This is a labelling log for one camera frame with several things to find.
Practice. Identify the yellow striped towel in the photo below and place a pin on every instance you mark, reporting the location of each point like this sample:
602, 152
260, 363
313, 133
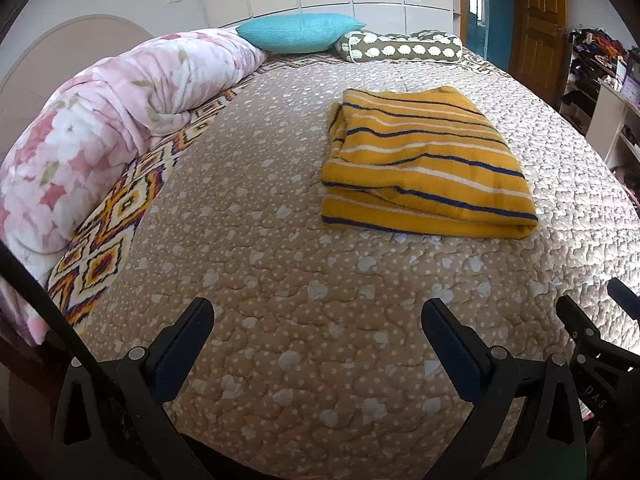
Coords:
425, 160

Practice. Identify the teal pillow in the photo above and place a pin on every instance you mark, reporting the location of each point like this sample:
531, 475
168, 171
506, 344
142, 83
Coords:
300, 30

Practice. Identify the green patterned bolster pillow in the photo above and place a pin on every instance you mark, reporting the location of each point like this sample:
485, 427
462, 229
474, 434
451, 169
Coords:
400, 50

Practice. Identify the cluttered clothes shelf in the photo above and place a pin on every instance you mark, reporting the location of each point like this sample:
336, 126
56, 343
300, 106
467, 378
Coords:
590, 60

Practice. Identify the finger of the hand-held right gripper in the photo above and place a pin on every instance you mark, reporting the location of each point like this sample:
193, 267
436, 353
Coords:
622, 295
575, 317

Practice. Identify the pink floral quilt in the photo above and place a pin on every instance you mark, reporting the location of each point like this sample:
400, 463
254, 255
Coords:
100, 120

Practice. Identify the geometric patterned blanket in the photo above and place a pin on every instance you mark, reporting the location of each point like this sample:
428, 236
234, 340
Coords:
110, 230

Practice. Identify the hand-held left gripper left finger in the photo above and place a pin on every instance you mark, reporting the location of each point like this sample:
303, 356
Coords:
182, 350

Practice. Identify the white cabinet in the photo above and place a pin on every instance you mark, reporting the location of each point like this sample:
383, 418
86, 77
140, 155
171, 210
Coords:
607, 115

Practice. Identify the teal door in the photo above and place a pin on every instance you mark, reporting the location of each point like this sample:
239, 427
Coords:
495, 10

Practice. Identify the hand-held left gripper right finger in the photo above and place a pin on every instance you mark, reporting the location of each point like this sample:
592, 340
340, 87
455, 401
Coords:
450, 345

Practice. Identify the beige arched headboard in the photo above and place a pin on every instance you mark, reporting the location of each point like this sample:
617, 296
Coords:
60, 50

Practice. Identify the beige quilted bedspread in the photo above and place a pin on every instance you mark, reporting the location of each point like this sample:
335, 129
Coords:
300, 260

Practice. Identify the wooden door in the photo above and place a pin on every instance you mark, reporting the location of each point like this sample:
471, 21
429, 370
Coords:
540, 25

